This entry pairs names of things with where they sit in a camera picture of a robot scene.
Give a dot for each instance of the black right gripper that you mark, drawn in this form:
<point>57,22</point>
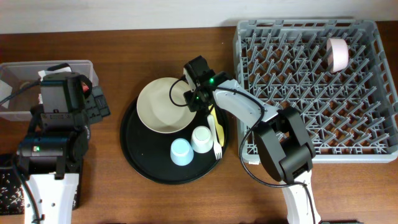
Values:
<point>188,97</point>

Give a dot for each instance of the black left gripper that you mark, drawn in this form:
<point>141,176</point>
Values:
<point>100,107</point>

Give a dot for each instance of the red snack wrapper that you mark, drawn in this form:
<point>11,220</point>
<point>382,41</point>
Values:
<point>85,88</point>

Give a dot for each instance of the beige bowl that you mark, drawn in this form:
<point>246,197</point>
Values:
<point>159,106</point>

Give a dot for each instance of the pink bowl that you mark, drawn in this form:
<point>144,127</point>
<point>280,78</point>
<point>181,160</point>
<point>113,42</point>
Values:
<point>339,56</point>

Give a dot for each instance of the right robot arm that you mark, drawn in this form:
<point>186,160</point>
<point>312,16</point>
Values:
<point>284,146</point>

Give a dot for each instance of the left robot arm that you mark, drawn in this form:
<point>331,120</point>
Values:
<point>50,157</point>

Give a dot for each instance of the black rectangular waste tray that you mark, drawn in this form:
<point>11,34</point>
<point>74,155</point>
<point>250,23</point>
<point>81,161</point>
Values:
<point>76,201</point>

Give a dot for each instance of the grey dishwasher rack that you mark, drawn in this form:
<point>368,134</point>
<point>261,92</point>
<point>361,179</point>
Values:
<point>350,115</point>

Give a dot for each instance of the yellow plastic knife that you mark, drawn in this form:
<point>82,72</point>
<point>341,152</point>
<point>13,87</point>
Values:
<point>219,128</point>

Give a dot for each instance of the white cup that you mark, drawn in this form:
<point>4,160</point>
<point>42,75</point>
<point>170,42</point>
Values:
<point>201,140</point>

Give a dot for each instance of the white label on bin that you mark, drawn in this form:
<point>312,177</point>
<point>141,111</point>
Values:
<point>5,90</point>

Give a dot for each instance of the white plastic fork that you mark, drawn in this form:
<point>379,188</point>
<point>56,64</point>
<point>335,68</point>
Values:
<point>216,145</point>

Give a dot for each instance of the light blue cup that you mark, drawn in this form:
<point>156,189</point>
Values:
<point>181,152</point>

